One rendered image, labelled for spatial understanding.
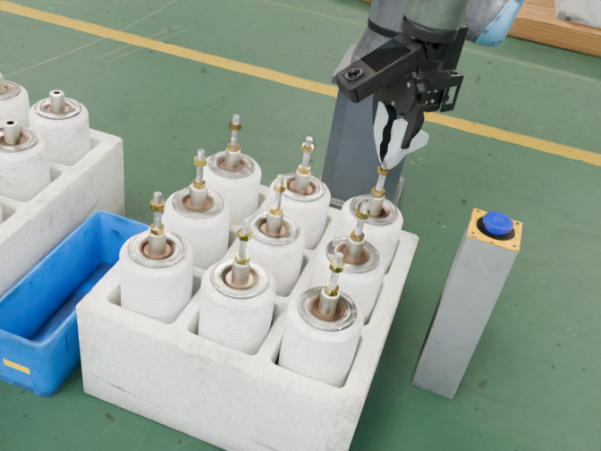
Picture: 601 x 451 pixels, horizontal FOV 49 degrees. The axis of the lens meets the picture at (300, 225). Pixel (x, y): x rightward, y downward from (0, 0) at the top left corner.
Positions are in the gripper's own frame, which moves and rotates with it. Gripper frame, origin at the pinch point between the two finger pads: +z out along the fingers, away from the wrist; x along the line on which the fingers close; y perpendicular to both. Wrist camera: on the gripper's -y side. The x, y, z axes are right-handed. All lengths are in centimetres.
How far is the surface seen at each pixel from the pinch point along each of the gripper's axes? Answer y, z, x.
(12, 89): -40, 9, 51
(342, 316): -16.7, 9.1, -17.1
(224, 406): -29.5, 24.8, -12.9
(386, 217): 1.1, 9.0, -2.6
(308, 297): -19.0, 9.0, -12.7
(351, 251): -9.5, 8.0, -8.2
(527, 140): 88, 35, 38
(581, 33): 162, 28, 83
